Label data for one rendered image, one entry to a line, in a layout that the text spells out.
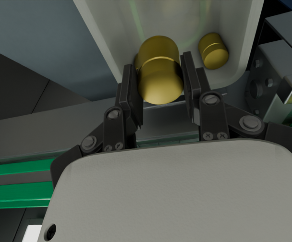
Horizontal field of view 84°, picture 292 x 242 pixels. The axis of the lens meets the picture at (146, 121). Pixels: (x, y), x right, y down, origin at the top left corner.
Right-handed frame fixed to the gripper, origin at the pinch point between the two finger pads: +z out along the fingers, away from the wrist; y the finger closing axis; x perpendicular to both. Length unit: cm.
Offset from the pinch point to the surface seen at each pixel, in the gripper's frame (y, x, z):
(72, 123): -22.2, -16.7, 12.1
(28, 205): -35.9, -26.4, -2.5
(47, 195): -24.3, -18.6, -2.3
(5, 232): -54, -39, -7
